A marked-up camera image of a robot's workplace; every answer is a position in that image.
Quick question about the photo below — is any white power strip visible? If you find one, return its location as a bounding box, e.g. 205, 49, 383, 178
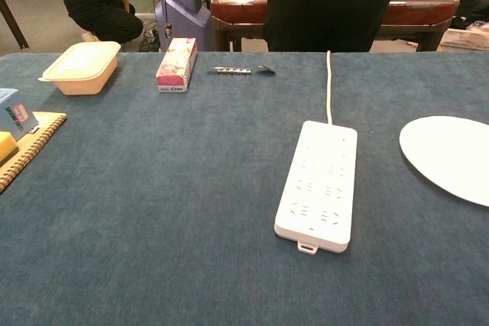
274, 120, 358, 257

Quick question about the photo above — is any beaded metal spoon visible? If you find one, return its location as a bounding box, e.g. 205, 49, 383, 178
208, 65, 277, 76

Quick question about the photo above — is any blue tablecloth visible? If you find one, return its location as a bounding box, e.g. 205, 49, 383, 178
0, 50, 489, 326

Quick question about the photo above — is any pink white carton box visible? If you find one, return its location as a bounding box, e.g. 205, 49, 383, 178
155, 37, 199, 93

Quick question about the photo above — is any brown mahjong table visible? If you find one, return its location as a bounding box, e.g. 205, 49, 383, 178
209, 0, 461, 53

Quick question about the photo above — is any purple machine base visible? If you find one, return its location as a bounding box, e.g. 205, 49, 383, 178
154, 0, 215, 52

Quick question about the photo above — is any person in black clothes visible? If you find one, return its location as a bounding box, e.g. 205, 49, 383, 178
261, 0, 408, 53

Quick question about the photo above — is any cream lidded plastic container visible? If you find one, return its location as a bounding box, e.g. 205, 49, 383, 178
37, 40, 121, 96

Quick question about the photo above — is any white round plate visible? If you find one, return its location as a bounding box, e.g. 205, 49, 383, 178
399, 115, 489, 208

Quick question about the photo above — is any brown spiral notebook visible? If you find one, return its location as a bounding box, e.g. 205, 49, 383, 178
0, 111, 67, 194

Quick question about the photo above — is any light blue card box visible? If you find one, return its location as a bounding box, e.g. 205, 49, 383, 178
0, 88, 39, 141

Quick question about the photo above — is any yellow green sponge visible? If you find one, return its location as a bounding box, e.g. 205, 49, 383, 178
0, 131, 20, 167

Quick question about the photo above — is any white plastic basket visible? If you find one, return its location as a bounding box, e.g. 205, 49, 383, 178
439, 27, 489, 52

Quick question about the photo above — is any black table leg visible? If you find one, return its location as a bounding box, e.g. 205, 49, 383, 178
0, 0, 30, 50

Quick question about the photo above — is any black bag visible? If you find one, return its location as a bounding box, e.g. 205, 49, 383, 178
454, 0, 489, 30

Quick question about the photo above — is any floor cable bundle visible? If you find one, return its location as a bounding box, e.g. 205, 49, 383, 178
138, 20, 160, 53

